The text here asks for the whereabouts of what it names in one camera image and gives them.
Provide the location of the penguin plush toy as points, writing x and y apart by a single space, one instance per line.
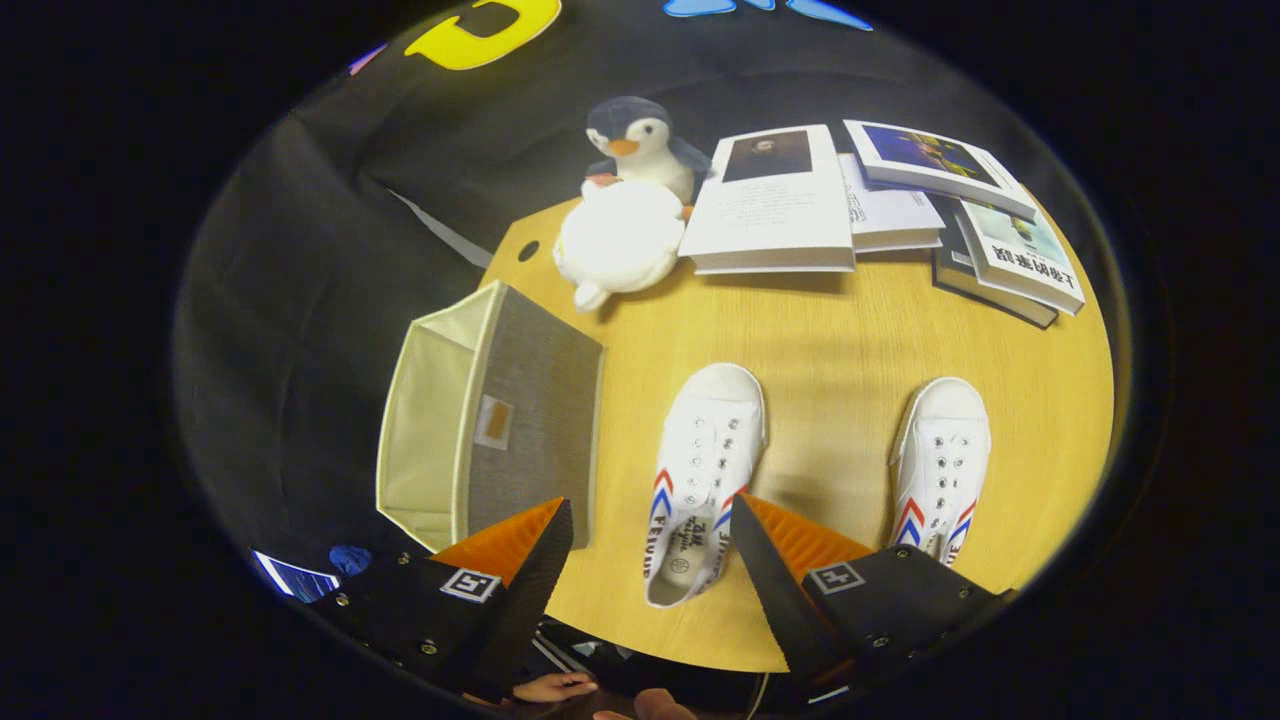
645 140

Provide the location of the dark book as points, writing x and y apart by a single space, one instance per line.
985 290

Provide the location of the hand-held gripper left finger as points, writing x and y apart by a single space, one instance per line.
525 590

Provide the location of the grey fabric storage box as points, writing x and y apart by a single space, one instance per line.
540 400

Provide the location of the plain white book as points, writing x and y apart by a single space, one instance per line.
895 215

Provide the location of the book with blue photo cover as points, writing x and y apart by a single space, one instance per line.
935 160

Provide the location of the white book with portrait cover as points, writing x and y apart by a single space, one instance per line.
770 215

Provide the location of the laptop screen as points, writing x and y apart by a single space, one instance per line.
295 580

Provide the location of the blue cloth lump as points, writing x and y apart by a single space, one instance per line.
350 560

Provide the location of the white seal plush toy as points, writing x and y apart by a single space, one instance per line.
620 240

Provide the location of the white canvas shoe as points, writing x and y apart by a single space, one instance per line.
940 460
705 450

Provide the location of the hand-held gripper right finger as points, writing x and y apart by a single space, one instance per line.
775 600

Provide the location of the person's body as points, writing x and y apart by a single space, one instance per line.
650 670

